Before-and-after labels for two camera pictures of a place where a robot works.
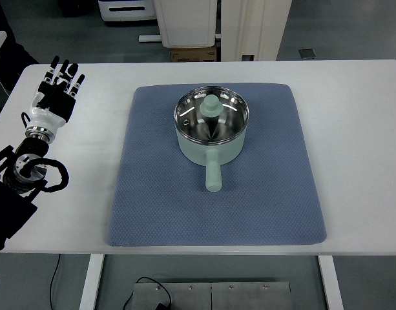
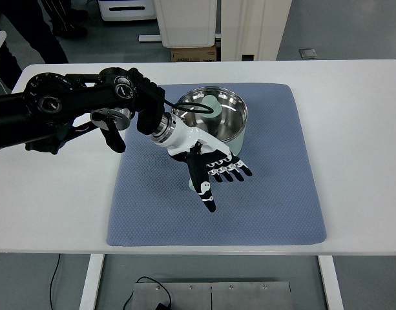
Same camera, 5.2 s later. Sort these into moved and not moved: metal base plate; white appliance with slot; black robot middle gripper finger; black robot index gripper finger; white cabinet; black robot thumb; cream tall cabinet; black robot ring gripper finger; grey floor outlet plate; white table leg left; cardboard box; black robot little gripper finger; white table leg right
Moved: black robot middle gripper finger; black robot ring gripper finger; black robot thumb; black robot little gripper finger; black robot index gripper finger
Not moved: white cabinet; white table leg left; cardboard box; cream tall cabinet; grey floor outlet plate; white table leg right; white appliance with slot; metal base plate
